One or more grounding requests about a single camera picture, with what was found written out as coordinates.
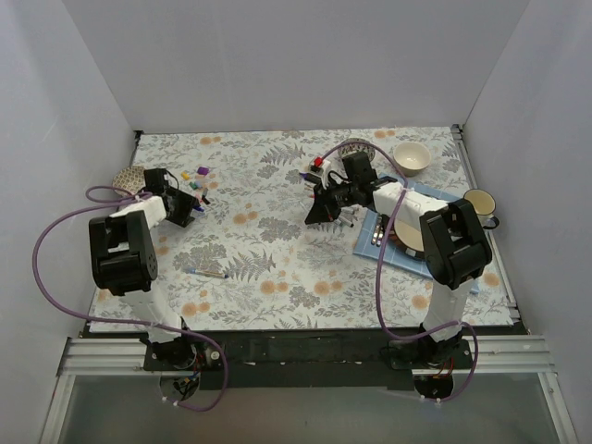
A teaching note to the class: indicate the patterned bowl at left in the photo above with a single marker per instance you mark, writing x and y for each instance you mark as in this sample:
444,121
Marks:
129,180

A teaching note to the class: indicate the cream ceramic bowl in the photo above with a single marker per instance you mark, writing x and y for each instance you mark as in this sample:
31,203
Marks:
412,158

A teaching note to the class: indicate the purple black highlighter pen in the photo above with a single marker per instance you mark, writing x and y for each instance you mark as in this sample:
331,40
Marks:
310,177

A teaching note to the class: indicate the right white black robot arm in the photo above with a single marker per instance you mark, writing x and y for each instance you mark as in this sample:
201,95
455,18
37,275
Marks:
456,250

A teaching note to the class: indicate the blue marker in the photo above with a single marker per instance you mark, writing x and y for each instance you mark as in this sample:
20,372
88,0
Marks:
206,273

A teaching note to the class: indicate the dark rimmed dinner plate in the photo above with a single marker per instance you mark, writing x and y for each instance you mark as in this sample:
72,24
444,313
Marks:
407,240

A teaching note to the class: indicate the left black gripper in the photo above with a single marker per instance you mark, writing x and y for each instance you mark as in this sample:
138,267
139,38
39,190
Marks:
186,209

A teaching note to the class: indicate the blue checked cloth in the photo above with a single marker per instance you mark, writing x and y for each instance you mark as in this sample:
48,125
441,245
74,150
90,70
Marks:
363,247

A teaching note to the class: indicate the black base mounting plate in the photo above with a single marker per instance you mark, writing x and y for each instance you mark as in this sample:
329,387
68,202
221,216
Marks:
332,358

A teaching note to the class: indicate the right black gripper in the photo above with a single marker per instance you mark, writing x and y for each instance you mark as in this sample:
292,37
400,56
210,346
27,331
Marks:
326,203

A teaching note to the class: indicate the floral tablecloth mat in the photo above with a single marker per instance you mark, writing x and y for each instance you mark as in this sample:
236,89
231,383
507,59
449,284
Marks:
283,273

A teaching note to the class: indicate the floral dark patterned bowl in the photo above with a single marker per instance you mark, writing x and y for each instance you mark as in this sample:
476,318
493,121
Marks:
357,145

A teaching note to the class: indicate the aluminium frame rail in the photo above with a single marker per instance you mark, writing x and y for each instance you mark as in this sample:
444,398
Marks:
494,354

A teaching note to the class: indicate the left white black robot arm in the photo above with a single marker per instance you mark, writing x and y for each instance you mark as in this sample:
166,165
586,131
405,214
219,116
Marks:
124,262

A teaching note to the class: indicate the cream mug dark handle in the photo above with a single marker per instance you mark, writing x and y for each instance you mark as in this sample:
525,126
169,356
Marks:
484,205

